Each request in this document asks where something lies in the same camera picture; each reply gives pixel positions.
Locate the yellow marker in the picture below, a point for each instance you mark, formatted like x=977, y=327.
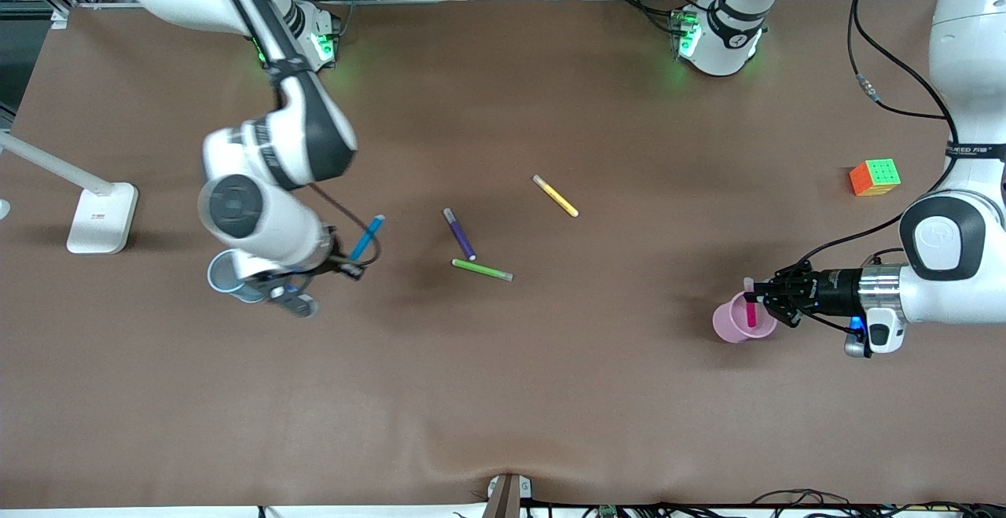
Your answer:
x=556, y=196

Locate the colourful puzzle cube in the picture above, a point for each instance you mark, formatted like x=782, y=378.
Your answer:
x=876, y=176

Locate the white stand with base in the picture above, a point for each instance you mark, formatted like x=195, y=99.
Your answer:
x=98, y=219

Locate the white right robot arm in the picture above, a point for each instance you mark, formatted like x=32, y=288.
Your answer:
x=259, y=219

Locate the pink mesh cup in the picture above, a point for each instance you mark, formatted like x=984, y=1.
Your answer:
x=727, y=325

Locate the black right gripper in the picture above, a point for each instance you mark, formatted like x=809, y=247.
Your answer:
x=339, y=263

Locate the blue mesh cup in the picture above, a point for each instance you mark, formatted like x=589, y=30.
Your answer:
x=220, y=274

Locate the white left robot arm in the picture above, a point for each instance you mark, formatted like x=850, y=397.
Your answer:
x=967, y=70

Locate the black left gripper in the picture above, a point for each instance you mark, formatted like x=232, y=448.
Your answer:
x=827, y=288

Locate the blue marker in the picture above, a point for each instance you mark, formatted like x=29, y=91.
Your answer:
x=369, y=235

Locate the pink marker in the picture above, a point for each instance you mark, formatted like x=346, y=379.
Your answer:
x=751, y=315

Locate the brown camera mount bracket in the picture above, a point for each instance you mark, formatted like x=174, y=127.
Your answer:
x=507, y=498

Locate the purple marker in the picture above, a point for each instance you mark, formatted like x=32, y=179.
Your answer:
x=460, y=235

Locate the green marker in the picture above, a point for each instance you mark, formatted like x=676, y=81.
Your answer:
x=481, y=269

